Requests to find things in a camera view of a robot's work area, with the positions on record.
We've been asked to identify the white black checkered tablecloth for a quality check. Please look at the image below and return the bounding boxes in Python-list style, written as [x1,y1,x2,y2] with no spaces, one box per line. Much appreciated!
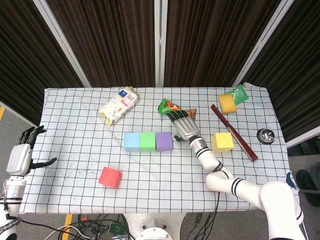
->
[18,81,301,215]

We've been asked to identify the red foam cube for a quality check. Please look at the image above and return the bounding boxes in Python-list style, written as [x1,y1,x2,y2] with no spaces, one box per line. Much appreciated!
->
[97,166,123,189]

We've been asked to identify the white screen frame post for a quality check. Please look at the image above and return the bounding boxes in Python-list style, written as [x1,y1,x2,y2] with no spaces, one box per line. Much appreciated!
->
[231,0,296,87]
[32,0,91,88]
[153,0,168,88]
[286,129,320,149]

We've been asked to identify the yellow sponge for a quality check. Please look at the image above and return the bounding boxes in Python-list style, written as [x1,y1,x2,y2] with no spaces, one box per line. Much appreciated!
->
[217,93,238,115]

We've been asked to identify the dark red folded fan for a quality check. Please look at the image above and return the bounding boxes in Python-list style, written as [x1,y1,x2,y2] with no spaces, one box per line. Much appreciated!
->
[210,104,259,162]

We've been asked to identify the purple foam cube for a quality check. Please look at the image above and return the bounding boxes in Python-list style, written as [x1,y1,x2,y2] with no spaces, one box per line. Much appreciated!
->
[155,131,174,153]

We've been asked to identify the green circuit board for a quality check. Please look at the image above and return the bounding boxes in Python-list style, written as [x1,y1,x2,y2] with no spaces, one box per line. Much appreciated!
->
[108,223,127,233]

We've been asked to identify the dark brown screen panel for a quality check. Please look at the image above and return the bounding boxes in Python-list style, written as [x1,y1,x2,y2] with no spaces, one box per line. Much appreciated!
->
[0,0,85,127]
[163,0,283,88]
[46,0,156,88]
[244,0,320,143]

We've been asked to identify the small green packet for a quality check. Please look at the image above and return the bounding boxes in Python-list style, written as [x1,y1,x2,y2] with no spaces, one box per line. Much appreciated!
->
[226,84,249,106]

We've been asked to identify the blue foam cube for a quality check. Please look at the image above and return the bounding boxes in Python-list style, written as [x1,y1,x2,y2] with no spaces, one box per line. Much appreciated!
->
[123,132,141,153]

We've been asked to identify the silver bell black base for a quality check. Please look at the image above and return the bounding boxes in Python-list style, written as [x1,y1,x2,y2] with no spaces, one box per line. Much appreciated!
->
[256,128,276,145]

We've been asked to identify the white cracker package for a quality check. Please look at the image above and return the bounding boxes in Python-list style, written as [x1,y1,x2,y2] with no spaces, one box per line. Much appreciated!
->
[98,86,140,127]

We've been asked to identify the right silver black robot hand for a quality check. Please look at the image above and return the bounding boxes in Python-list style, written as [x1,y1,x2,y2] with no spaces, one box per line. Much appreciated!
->
[167,109,201,142]

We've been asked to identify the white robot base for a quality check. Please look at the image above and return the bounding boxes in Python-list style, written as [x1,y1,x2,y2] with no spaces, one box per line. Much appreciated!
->
[123,213,191,240]

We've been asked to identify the white floor cable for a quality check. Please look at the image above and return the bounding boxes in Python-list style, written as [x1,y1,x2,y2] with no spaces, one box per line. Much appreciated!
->
[44,224,87,240]

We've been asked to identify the black shoe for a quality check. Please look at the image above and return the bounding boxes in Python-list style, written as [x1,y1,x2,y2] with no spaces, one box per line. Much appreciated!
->
[296,169,320,193]

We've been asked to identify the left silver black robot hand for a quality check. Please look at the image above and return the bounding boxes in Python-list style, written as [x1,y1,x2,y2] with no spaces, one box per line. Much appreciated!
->
[6,125,58,176]

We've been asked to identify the green snack bag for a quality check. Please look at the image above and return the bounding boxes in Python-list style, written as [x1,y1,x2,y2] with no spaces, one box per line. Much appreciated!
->
[157,98,198,121]

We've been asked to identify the green foam cube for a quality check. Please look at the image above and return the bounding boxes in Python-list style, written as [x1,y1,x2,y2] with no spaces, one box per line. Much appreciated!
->
[139,131,157,153]

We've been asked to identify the yellow foam cube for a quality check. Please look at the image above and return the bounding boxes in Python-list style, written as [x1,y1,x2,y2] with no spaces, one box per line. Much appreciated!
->
[211,132,235,153]

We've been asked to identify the tangled black floor cables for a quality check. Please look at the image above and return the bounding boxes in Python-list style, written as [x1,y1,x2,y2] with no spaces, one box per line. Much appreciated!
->
[19,212,136,240]

